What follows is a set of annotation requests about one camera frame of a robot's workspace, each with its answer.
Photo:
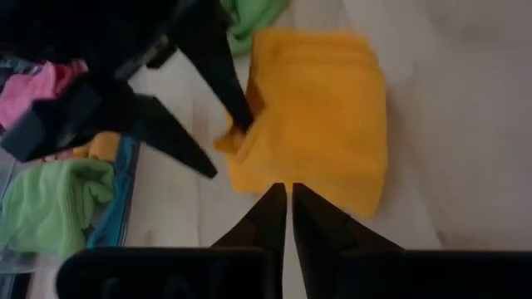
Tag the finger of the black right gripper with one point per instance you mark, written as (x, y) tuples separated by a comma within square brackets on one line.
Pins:
[(220, 70), (170, 133)]

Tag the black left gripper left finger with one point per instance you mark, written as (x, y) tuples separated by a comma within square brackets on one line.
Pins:
[(262, 224)]

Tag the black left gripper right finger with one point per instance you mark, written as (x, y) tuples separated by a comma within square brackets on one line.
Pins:
[(328, 228)]

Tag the large green microfiber towel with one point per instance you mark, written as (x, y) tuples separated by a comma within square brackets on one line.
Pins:
[(253, 16)]

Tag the blue microfiber towel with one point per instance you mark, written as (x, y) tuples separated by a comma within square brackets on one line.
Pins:
[(120, 195)]

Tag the small green microfiber towel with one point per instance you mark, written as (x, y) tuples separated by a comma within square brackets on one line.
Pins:
[(50, 203)]

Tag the clear plastic bin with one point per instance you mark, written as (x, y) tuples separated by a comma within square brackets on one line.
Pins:
[(12, 266)]

